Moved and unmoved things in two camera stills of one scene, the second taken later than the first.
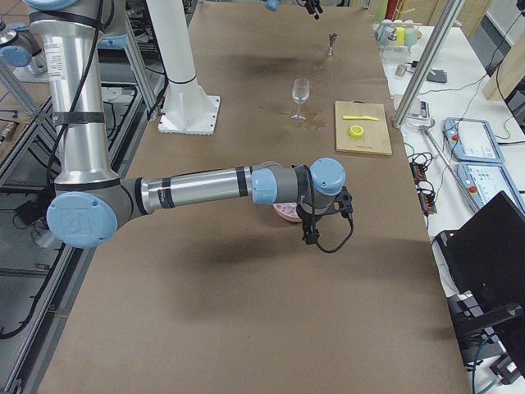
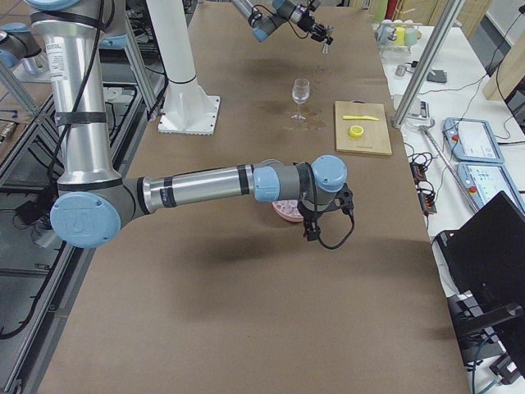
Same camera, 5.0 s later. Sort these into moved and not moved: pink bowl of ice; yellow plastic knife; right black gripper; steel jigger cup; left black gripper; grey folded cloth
Moved: left black gripper; steel jigger cup
Not moved: grey folded cloth; yellow plastic knife; right black gripper; pink bowl of ice
